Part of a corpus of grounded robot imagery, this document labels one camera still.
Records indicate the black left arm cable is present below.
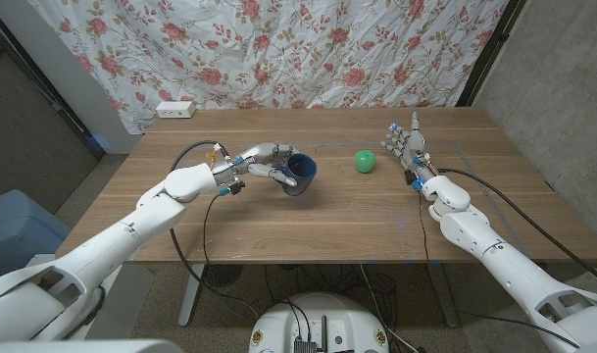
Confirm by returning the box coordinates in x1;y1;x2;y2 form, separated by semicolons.
169;139;261;321

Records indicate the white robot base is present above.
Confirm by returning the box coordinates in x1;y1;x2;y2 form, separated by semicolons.
248;292;390;353

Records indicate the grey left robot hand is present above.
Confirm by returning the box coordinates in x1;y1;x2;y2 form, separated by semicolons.
212;142;302;197

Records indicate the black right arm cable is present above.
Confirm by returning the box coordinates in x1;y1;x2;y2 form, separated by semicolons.
434;168;597;290

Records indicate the green toy apple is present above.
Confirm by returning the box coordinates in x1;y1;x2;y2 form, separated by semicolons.
354;149;377;175

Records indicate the white mat with blue shapes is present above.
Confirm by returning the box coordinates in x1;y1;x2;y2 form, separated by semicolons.
84;264;156;341

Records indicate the black backdrop pole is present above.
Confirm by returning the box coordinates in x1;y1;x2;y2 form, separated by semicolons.
455;0;527;108

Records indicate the black floor fan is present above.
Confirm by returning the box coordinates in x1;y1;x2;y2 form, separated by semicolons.
203;264;244;288

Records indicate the white power strip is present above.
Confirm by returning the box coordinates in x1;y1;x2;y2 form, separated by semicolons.
155;100;197;120

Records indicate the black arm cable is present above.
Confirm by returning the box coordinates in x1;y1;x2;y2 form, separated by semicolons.
434;168;597;290
169;139;261;321

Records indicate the floral fabric backdrop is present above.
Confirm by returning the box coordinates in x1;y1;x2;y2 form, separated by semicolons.
25;0;510;136

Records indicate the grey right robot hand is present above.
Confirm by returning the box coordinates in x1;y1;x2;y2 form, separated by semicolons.
379;110;439;190

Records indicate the white robot torso cover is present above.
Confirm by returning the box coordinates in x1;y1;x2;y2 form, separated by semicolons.
0;338;184;353

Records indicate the dark blue mug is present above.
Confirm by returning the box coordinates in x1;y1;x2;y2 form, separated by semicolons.
273;152;319;197

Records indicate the metal table leg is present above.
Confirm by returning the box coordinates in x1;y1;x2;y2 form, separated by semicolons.
177;263;206;328
426;263;461;328

